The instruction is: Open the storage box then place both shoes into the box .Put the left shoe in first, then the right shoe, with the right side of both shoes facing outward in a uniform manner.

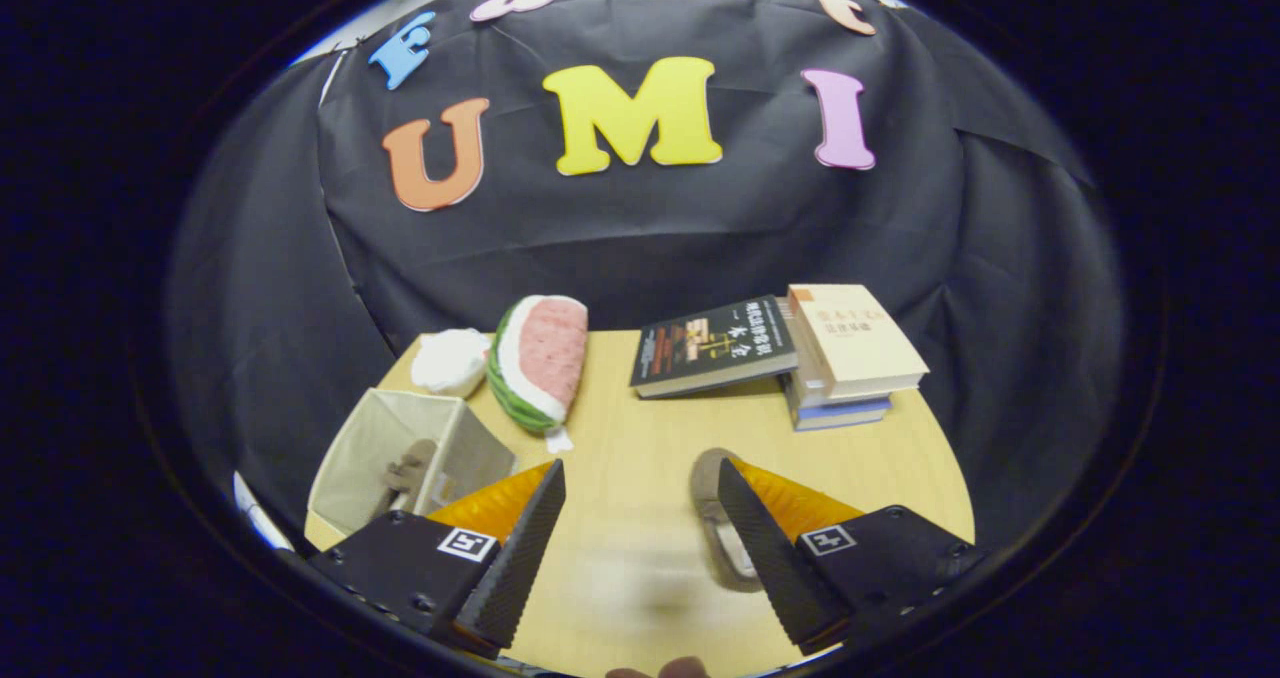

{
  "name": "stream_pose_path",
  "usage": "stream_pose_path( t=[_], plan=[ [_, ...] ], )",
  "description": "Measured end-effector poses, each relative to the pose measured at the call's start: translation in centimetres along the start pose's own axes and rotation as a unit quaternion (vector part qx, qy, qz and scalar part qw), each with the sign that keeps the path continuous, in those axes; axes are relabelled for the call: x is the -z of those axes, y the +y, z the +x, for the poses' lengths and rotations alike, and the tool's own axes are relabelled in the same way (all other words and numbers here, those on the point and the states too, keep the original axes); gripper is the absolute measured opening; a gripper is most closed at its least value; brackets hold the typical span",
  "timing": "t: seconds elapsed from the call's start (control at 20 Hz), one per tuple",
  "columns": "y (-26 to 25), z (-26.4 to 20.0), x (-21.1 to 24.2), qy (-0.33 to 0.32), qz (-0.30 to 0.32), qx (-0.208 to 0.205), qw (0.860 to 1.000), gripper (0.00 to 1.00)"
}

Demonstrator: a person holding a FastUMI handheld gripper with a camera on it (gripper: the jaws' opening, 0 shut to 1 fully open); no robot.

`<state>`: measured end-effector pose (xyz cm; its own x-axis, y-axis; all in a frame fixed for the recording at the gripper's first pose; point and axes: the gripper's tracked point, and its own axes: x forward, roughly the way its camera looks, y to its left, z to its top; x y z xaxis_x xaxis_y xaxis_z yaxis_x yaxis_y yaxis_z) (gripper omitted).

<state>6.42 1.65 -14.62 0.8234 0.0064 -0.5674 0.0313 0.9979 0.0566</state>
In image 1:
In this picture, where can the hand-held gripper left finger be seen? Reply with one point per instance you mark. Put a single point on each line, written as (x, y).
(515, 568)

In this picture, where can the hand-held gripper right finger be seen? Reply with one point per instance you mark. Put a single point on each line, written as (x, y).
(770, 568)

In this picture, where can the brown moccasin shoe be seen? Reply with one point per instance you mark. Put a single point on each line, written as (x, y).
(705, 488)
(412, 463)

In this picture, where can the beige fabric storage box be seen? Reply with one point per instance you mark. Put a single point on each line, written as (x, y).
(350, 458)

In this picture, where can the blue and white book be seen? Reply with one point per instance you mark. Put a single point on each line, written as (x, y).
(840, 416)

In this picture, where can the white plush toy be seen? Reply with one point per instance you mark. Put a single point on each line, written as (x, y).
(450, 358)

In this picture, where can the watermelon slice plush toy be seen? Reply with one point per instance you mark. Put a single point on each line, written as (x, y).
(545, 348)

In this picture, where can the black cover book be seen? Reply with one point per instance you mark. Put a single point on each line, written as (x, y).
(710, 343)

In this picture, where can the beige cover book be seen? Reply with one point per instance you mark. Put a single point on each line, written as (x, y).
(860, 333)

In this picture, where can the black backdrop cloth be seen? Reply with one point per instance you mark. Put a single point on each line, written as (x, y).
(650, 228)

